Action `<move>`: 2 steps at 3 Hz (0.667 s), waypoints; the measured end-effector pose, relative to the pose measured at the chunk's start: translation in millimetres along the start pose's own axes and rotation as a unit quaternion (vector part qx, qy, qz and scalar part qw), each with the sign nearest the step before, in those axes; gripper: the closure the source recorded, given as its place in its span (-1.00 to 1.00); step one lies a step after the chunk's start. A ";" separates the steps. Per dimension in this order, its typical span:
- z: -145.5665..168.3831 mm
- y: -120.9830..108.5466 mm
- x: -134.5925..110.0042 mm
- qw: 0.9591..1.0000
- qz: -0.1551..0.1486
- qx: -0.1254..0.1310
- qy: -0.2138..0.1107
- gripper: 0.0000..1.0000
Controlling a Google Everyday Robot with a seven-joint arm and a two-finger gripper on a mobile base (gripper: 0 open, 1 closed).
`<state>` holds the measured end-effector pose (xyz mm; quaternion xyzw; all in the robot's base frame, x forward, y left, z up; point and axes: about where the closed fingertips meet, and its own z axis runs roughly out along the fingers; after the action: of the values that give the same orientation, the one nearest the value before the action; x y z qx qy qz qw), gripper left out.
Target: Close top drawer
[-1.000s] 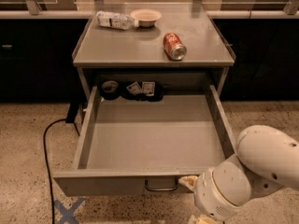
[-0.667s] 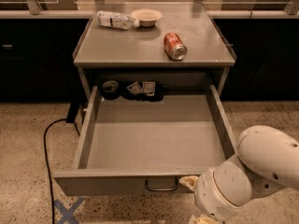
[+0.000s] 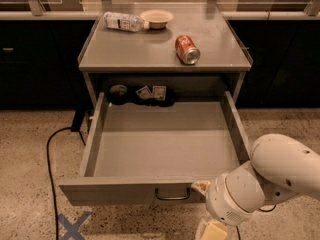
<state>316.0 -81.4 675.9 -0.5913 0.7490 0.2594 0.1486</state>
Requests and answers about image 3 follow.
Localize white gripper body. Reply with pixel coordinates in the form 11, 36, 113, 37
205, 173, 253, 226

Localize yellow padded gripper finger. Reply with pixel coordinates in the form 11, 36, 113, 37
195, 219, 228, 240
191, 180, 211, 196

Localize grey top drawer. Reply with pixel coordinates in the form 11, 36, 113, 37
59, 92, 248, 205

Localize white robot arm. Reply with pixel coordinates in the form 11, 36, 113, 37
192, 134, 320, 240

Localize grey metal drawer cabinet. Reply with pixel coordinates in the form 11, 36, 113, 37
78, 3, 252, 131

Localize black items with labels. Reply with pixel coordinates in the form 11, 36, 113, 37
130, 85, 175, 107

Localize black tape roll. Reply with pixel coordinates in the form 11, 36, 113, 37
108, 84, 128, 105

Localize red soda can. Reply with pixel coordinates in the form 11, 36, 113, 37
175, 35, 200, 65

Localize blue tape cross mark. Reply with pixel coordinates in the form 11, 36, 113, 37
58, 211, 91, 240

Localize beige paper bowl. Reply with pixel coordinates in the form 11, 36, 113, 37
140, 9, 174, 29

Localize clear plastic water bottle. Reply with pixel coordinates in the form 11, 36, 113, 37
103, 11, 150, 32

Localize dark counter with ledge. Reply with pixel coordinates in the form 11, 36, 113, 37
0, 17, 320, 109

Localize black power cable right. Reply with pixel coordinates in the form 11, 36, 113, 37
235, 203, 278, 240

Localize black power cable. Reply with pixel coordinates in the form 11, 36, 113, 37
235, 203, 278, 240
45, 107, 88, 240

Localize black power cable left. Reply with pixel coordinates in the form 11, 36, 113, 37
45, 107, 88, 240

